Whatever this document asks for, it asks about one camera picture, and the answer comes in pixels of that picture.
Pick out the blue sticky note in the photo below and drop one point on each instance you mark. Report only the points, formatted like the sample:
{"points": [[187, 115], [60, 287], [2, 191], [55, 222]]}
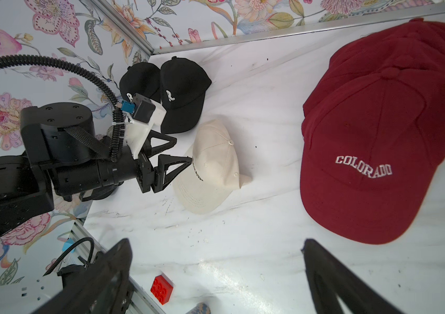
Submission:
{"points": [[67, 244]]}

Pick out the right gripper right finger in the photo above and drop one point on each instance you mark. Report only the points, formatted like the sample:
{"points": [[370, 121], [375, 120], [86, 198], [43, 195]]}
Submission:
{"points": [[331, 281]]}

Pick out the red cap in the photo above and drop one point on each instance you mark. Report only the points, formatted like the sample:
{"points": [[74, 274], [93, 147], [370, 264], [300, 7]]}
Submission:
{"points": [[371, 149], [417, 44]]}

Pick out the black cap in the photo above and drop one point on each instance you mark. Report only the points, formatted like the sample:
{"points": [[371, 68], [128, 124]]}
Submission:
{"points": [[142, 78], [183, 87]]}

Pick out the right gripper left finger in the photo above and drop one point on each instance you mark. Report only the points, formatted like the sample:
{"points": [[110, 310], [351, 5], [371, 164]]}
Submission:
{"points": [[99, 287]]}

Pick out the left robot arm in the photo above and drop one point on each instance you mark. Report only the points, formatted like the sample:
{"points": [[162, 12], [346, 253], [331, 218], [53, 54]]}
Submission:
{"points": [[63, 157]]}

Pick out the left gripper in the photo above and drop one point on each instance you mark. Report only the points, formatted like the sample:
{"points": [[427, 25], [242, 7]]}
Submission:
{"points": [[70, 180]]}

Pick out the red plastic block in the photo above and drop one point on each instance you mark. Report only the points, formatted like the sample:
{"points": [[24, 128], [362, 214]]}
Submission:
{"points": [[162, 289]]}

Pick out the small glass jar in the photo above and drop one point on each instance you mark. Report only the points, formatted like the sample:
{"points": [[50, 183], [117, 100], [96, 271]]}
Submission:
{"points": [[200, 308]]}

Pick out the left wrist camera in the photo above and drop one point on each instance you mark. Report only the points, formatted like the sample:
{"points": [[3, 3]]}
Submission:
{"points": [[141, 115]]}

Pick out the cream cap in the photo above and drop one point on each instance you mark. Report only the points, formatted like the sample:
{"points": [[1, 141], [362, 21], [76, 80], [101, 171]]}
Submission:
{"points": [[214, 172]]}

